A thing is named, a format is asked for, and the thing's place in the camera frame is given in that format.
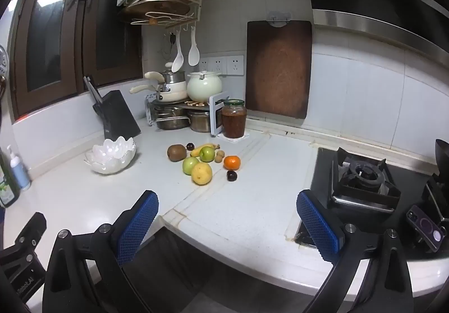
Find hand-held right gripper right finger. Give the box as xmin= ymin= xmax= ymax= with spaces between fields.
xmin=295 ymin=189 xmax=420 ymax=313

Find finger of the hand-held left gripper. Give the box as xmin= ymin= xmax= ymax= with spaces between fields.
xmin=0 ymin=213 xmax=47 ymax=277

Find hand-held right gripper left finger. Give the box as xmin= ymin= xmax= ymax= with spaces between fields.
xmin=42 ymin=189 xmax=160 ymax=313

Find white petal bowl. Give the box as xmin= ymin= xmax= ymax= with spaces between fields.
xmin=84 ymin=136 xmax=137 ymax=175

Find light green apple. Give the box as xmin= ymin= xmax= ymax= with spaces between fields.
xmin=182 ymin=157 xmax=200 ymax=175

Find yellow pear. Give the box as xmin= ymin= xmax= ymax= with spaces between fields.
xmin=191 ymin=162 xmax=213 ymax=186

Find brown kiwi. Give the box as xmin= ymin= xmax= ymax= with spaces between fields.
xmin=167 ymin=144 xmax=187 ymax=162

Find yellow banana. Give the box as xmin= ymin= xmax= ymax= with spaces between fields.
xmin=189 ymin=143 xmax=220 ymax=158

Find dark green apple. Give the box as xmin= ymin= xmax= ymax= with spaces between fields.
xmin=199 ymin=146 xmax=216 ymax=163

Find green bottle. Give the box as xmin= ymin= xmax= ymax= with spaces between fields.
xmin=0 ymin=151 xmax=20 ymax=209

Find white pump bottle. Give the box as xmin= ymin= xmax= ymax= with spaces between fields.
xmin=6 ymin=145 xmax=32 ymax=191

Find black burner grate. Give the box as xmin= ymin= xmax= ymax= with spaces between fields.
xmin=331 ymin=147 xmax=402 ymax=213

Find black gas stove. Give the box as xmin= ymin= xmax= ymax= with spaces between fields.
xmin=294 ymin=145 xmax=449 ymax=251

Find purple phone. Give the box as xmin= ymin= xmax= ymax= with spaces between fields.
xmin=406 ymin=204 xmax=443 ymax=253

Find black knife block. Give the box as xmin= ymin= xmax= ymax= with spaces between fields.
xmin=93 ymin=90 xmax=142 ymax=141

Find steel pan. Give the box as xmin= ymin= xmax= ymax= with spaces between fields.
xmin=152 ymin=107 xmax=190 ymax=131

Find white coaster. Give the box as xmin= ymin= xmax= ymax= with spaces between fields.
xmin=220 ymin=130 xmax=251 ymax=144

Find glass jar of red sauce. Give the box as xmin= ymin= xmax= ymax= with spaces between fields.
xmin=221 ymin=99 xmax=248 ymax=139

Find cream saucepan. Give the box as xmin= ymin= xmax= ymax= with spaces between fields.
xmin=129 ymin=79 xmax=189 ymax=102

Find grey white pot rack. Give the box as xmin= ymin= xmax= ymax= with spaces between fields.
xmin=145 ymin=90 xmax=225 ymax=135

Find black knife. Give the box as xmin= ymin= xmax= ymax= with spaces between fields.
xmin=83 ymin=75 xmax=105 ymax=105

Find white ceramic pot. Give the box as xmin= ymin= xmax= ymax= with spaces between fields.
xmin=186 ymin=70 xmax=224 ymax=102

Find brown wooden cutting board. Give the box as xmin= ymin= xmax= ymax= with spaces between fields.
xmin=244 ymin=20 xmax=313 ymax=120

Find steel strainer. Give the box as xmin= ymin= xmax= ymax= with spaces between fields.
xmin=0 ymin=45 xmax=8 ymax=100

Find white ladle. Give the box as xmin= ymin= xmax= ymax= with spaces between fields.
xmin=171 ymin=30 xmax=185 ymax=73

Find white rice spoon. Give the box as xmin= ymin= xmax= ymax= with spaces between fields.
xmin=188 ymin=26 xmax=201 ymax=67

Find brown framed window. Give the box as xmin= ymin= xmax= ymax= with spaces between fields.
xmin=10 ymin=0 xmax=89 ymax=121
xmin=82 ymin=0 xmax=143 ymax=88

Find round wooden board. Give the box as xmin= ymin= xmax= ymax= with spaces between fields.
xmin=121 ymin=0 xmax=193 ymax=23

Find small steel pot cream handle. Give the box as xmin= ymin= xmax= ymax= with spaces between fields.
xmin=144 ymin=69 xmax=186 ymax=84

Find grey wall hook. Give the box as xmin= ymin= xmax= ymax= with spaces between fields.
xmin=267 ymin=11 xmax=292 ymax=28

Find white wire hanging rack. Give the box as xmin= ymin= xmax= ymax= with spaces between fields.
xmin=119 ymin=0 xmax=205 ymax=32

